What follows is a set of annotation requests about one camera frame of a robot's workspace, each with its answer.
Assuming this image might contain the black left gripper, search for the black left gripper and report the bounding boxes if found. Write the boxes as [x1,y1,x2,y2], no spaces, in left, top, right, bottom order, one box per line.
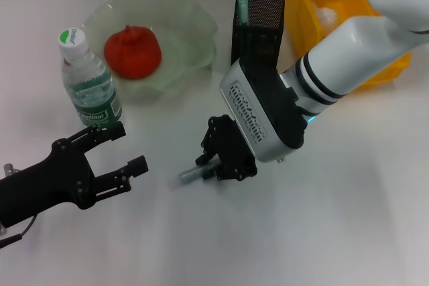
[0,121,127,228]

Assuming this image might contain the clear bottle with green label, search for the clear bottle with green label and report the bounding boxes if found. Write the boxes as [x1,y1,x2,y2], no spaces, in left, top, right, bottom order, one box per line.
[57,27,124,129]

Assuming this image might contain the white paper ball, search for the white paper ball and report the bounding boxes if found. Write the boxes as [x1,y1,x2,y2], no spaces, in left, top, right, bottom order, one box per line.
[314,3,340,38]

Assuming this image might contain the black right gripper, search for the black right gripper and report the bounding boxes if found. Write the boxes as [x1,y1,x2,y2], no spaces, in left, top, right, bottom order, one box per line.
[78,115,258,210]

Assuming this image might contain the yellow plastic bin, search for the yellow plastic bin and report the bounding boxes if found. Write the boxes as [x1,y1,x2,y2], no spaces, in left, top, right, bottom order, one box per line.
[284,0,412,92]

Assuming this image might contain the black mesh pen holder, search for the black mesh pen holder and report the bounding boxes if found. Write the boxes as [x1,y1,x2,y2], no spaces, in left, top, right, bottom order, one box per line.
[230,0,286,69]

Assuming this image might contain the left wrist cable with plug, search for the left wrist cable with plug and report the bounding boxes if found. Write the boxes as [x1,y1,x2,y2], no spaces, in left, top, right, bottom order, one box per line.
[0,214,38,248]

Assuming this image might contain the gray pen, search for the gray pen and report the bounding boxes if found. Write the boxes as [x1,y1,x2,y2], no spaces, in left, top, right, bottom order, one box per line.
[180,163,215,186]

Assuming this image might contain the green glass fruit plate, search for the green glass fruit plate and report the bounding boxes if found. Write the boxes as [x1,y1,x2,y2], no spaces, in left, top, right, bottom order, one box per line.
[82,0,219,104]

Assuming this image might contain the green utility knife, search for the green utility knife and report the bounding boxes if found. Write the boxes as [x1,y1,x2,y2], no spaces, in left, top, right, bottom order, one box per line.
[236,0,251,29]

